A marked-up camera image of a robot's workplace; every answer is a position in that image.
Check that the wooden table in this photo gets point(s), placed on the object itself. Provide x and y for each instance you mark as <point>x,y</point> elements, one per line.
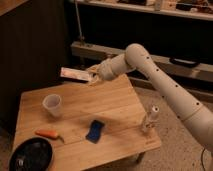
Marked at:
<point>114,103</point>

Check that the black round plate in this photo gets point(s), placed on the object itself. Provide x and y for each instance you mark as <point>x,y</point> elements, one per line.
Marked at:
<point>34,154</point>

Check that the white ceramic cup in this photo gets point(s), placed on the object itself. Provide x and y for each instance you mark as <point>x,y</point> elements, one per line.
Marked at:
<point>52,104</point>

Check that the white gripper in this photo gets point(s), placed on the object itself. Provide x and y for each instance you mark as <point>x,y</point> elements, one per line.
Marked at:
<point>103,70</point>

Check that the cluttered shelf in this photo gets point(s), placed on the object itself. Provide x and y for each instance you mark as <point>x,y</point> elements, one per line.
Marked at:
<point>153,9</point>

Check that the long grey case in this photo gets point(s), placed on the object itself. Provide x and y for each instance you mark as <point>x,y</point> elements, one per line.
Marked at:
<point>166,63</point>

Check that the metal pole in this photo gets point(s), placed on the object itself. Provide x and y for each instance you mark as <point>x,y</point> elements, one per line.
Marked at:
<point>81,37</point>

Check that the blue sponge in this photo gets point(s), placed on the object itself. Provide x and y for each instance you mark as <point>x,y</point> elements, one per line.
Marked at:
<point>94,133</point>

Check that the orange carrot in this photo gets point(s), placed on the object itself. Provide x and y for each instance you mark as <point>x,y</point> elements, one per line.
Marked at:
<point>49,134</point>

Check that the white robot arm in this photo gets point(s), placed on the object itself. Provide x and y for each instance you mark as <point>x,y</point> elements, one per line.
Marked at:
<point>194,115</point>

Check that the clear plastic bottle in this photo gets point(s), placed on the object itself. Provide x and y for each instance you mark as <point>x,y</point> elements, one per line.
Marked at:
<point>150,119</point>

